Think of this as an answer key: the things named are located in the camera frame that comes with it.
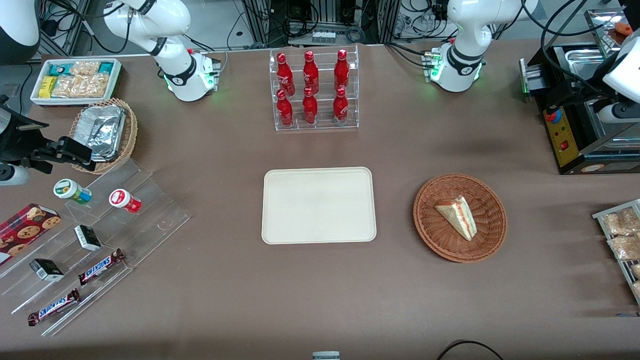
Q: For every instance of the red soda bottle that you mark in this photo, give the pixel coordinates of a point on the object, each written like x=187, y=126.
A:
x=340, y=108
x=342, y=70
x=285, y=111
x=310, y=72
x=310, y=109
x=285, y=75

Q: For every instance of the triangular sandwich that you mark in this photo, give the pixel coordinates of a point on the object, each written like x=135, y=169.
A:
x=457, y=216

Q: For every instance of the Snickers chocolate bar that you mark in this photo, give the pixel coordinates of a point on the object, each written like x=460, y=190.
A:
x=101, y=267
x=53, y=307

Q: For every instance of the stainless steel tray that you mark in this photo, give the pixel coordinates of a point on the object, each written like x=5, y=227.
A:
x=600, y=25

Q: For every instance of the light wicker basket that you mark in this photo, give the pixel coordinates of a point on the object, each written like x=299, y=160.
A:
x=129, y=135

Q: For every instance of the tray of packaged pastries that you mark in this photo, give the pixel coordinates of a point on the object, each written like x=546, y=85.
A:
x=600, y=217

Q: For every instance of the orange food item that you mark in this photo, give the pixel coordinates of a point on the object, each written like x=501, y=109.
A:
x=623, y=28

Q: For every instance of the brown round wicker basket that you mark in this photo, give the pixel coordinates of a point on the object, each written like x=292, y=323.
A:
x=440, y=235

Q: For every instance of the red lid yogurt cup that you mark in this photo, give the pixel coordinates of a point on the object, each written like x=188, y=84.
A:
x=124, y=200

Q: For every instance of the aluminium frame rack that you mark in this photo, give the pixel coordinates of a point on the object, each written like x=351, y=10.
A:
x=260, y=20

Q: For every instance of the clear bag of crackers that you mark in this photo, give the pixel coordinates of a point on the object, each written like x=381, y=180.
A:
x=82, y=86
x=85, y=68

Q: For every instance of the clear packet of pastry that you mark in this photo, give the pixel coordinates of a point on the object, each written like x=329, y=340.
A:
x=626, y=247
x=622, y=221

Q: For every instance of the small grey device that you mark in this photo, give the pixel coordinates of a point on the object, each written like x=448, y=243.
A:
x=326, y=356

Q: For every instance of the green lid yogurt cup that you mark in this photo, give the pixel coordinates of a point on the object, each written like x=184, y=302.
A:
x=71, y=190

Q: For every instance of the small black box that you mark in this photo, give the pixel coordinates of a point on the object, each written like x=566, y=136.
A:
x=46, y=270
x=88, y=238

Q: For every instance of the clear acrylic bottle rack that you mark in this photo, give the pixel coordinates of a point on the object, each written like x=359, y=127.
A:
x=325, y=122

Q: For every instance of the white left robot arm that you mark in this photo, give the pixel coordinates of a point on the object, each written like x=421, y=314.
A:
x=462, y=45

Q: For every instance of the yellow snack packet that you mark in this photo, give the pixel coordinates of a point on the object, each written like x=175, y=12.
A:
x=47, y=86

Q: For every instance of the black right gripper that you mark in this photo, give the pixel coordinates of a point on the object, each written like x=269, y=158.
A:
x=21, y=141

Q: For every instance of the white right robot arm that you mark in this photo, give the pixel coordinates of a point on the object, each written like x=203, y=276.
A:
x=175, y=60

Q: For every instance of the cream rectangular tray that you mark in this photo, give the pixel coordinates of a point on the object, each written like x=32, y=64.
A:
x=319, y=206

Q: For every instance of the silver foil packets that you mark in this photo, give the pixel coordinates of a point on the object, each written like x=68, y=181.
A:
x=105, y=130

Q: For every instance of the black machine with yellow panel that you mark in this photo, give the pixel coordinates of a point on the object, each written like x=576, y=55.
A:
x=562, y=135

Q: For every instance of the red cookie box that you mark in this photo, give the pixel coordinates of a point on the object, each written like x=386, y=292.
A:
x=25, y=230

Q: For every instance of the grey power strip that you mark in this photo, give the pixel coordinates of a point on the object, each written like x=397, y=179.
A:
x=323, y=36

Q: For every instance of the teal snack packet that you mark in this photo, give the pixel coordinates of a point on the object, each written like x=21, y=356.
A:
x=60, y=68
x=106, y=68

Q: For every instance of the clear acrylic stepped stand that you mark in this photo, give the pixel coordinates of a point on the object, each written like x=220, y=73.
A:
x=145, y=210

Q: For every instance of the white rectangular snack bin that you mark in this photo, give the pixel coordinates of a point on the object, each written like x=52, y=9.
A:
x=117, y=75

